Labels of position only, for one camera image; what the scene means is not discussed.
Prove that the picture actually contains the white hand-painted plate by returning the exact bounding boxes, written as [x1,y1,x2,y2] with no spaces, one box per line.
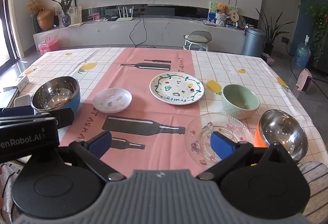
[149,72,205,106]

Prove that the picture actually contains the small white sticker plate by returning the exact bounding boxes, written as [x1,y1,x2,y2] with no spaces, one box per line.
[92,88,133,113]

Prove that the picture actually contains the white picture cards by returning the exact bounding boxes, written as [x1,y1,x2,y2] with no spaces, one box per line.
[57,6,83,27]

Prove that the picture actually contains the green plant in blue vase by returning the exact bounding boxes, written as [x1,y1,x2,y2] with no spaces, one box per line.
[51,0,80,28]

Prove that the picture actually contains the pink space heater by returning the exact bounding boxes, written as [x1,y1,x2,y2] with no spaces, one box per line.
[296,68,313,93]

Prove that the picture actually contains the dried yellow flower bunch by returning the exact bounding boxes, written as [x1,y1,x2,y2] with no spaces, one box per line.
[27,0,43,34]

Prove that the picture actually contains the grey-blue trash can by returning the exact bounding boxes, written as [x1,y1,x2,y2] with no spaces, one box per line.
[241,27,267,57]

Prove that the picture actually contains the teddy bear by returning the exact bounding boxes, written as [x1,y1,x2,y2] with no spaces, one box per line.
[215,3,229,28]

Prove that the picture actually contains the potted snake plant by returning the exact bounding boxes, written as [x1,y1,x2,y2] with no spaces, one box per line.
[256,7,296,56]

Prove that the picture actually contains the leafy climbing plant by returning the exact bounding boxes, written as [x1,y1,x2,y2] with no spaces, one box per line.
[305,4,328,61]

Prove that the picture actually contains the black cable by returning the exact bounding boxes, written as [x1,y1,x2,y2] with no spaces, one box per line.
[129,14,156,48]

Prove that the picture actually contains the striped shirt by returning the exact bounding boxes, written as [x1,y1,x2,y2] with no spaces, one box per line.
[0,160,328,224]

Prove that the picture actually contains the glass sliding door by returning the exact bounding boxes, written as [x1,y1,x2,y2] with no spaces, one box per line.
[0,0,21,61]

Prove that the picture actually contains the grey marble media console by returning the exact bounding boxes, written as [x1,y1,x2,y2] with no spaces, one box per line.
[33,16,247,55]

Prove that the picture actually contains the blue water jug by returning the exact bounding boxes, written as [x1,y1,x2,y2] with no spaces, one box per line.
[293,36,312,69]

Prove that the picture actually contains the white stool with cushion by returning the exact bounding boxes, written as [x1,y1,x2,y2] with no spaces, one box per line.
[183,31,212,51]

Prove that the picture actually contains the clear glass plate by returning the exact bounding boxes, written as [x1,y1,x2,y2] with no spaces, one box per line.
[184,113,255,167]

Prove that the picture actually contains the white flat box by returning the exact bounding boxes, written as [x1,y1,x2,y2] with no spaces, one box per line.
[2,75,31,93]

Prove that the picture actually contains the white router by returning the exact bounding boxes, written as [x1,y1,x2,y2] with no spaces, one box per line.
[116,5,134,22]

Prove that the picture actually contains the green ceramic bowl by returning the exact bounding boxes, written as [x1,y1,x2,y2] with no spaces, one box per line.
[221,84,260,120]

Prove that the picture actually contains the steel bowl orange outside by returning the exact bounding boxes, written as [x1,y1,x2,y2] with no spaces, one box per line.
[254,109,309,162]

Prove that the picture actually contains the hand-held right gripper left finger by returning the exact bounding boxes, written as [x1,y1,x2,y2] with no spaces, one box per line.
[57,130,127,183]

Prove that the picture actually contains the steel bowl blue outside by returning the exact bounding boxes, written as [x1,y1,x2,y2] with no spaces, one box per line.
[31,76,81,115]

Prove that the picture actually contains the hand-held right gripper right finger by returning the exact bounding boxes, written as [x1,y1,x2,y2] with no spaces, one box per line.
[196,131,288,181]

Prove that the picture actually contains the pink storage box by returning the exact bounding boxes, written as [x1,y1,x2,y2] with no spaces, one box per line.
[38,38,58,55]

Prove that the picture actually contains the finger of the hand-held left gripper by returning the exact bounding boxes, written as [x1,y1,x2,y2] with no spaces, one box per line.
[34,108,75,129]
[0,106,35,119]

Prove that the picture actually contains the golden round vase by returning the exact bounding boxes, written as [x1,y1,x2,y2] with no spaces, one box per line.
[36,8,55,32]

